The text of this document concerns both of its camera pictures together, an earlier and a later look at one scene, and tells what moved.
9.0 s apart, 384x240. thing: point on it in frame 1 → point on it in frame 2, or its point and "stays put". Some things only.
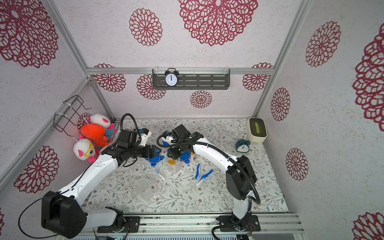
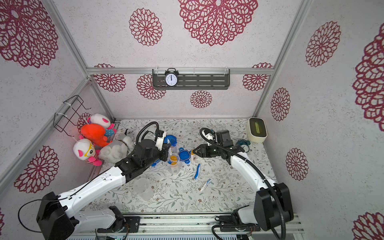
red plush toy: x=95 y=133 stays put
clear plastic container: x=173 y=169 stays put
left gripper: x=149 y=150 → x=165 y=147
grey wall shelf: x=194 y=79 stays put
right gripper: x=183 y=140 → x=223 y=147
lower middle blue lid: x=185 y=157 stays put
